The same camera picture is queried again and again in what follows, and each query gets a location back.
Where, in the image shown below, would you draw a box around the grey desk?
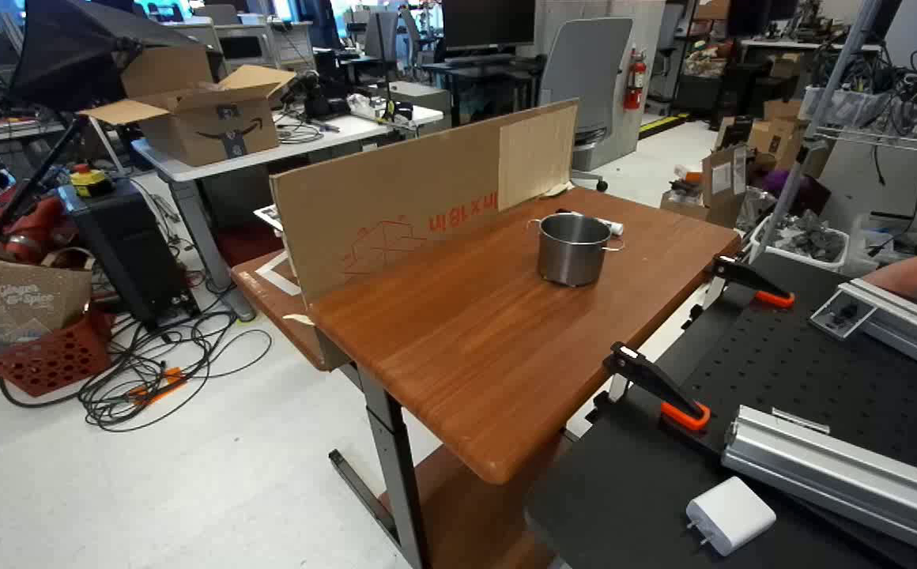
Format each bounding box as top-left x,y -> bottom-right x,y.
128,107 -> 400,310

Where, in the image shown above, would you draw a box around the black perforated breadboard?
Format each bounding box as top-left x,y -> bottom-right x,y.
525,250 -> 917,569

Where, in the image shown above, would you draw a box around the white plastic bin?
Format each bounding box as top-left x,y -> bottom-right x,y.
759,211 -> 853,280

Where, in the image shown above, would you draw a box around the white power adapter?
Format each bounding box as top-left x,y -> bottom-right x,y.
685,474 -> 782,559

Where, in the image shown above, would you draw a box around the black equipment cabinet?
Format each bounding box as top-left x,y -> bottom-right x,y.
56,176 -> 193,330

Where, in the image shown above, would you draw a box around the red plastic basket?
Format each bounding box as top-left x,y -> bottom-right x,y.
0,310 -> 117,402

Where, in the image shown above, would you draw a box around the open cardboard shipping box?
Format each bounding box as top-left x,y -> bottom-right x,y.
77,46 -> 300,170

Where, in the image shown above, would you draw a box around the black computer monitor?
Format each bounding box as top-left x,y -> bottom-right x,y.
439,0 -> 537,52

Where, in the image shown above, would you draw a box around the tangled floor cables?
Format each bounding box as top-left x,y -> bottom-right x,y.
0,303 -> 280,437

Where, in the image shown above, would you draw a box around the red fire extinguisher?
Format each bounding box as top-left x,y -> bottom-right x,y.
619,46 -> 656,115

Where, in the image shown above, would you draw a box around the brown paper bag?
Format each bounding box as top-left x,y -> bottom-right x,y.
0,250 -> 94,361

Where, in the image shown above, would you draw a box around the silver metal pole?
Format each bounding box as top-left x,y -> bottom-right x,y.
747,0 -> 894,267

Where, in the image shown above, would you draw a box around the black orange bar clamp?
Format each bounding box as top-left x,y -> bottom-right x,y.
601,342 -> 715,437
711,252 -> 802,312

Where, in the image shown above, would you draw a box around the silver aluminium extrusion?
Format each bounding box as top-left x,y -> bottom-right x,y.
806,274 -> 917,389
722,405 -> 917,567

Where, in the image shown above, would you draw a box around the brown wooden table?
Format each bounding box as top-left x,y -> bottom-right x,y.
229,188 -> 745,569

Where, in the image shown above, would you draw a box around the yellow emergency stop button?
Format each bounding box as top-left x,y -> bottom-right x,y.
64,163 -> 121,202

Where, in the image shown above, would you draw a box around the grey office chair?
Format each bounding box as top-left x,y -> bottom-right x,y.
537,12 -> 640,194

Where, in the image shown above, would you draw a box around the stainless steel pot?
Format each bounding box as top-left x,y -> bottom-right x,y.
529,209 -> 626,290

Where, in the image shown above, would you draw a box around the long cardboard panel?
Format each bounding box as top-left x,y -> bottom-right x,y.
265,97 -> 581,307

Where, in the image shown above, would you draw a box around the black photo softbox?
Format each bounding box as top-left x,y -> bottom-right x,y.
6,0 -> 202,115

